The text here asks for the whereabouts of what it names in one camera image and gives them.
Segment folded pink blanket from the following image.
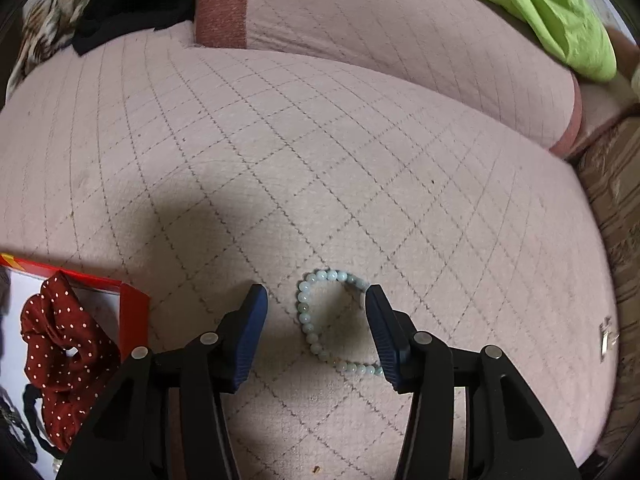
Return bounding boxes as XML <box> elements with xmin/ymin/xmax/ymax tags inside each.
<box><xmin>194</xmin><ymin>0</ymin><xmax>583</xmax><ymax>156</ymax></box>

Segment brown patterned cloth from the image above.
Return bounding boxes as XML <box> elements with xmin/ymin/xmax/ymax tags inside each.
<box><xmin>7</xmin><ymin>0</ymin><xmax>108</xmax><ymax>91</ymax></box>

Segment black hair tie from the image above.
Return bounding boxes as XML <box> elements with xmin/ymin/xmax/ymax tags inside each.
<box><xmin>21</xmin><ymin>384</ymin><xmax>57</xmax><ymax>462</ymax></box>

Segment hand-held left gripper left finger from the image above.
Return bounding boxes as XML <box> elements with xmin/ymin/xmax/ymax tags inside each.
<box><xmin>55</xmin><ymin>283</ymin><xmax>269</xmax><ymax>480</ymax></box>

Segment red cardboard box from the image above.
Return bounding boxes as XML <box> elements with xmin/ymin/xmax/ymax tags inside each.
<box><xmin>0</xmin><ymin>252</ymin><xmax>150</xmax><ymax>466</ymax></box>

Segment silver metal hair clip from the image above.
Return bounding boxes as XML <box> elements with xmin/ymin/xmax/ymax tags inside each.
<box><xmin>598</xmin><ymin>316</ymin><xmax>621</xmax><ymax>361</ymax></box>

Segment pink quilted bed cover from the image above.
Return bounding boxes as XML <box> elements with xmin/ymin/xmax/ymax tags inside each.
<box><xmin>0</xmin><ymin>22</ymin><xmax>621</xmax><ymax>480</ymax></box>

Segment green cloth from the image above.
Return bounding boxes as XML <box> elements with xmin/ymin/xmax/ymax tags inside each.
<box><xmin>385</xmin><ymin>0</ymin><xmax>617</xmax><ymax>83</ymax></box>

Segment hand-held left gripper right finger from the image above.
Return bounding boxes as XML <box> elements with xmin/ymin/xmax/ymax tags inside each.
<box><xmin>365</xmin><ymin>284</ymin><xmax>584</xmax><ymax>480</ymax></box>

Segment red polka dot scrunchie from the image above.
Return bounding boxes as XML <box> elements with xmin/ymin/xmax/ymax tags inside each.
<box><xmin>20</xmin><ymin>270</ymin><xmax>123</xmax><ymax>453</ymax></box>

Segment pale green bead bracelet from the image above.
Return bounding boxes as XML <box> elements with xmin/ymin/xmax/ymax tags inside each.
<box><xmin>297</xmin><ymin>269</ymin><xmax>386</xmax><ymax>377</ymax></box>

